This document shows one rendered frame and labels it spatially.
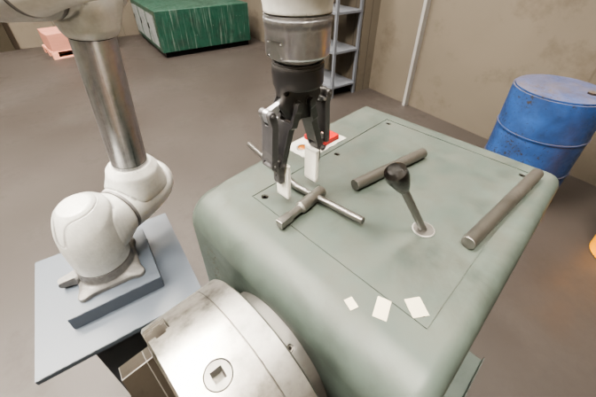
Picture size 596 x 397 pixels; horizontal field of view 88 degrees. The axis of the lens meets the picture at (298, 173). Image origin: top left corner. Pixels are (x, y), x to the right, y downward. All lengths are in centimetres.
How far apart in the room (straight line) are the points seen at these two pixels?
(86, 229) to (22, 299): 151
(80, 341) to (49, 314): 16
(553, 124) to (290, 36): 229
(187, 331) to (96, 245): 60
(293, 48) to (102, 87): 61
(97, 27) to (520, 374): 210
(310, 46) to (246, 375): 40
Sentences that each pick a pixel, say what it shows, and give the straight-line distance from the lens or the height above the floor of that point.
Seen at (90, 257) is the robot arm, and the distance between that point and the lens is 104.
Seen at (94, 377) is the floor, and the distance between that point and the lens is 198.
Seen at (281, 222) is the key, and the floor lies 127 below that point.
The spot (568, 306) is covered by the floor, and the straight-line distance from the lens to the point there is 242.
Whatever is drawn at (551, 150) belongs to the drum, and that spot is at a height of 53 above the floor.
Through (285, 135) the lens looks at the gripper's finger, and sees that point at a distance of 48.
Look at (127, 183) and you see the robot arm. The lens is 106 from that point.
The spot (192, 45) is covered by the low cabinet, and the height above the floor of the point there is 15.
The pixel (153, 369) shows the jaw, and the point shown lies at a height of 119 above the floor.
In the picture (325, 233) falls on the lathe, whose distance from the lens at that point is 51.
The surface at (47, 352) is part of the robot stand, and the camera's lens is 117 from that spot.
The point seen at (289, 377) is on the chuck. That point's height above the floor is 121.
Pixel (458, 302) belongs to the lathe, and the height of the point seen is 125.
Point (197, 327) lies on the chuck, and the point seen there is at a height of 123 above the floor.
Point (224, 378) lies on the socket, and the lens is 43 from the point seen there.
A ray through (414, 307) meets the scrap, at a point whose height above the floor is 126.
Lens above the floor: 163
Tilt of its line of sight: 37 degrees down
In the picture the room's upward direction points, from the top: straight up
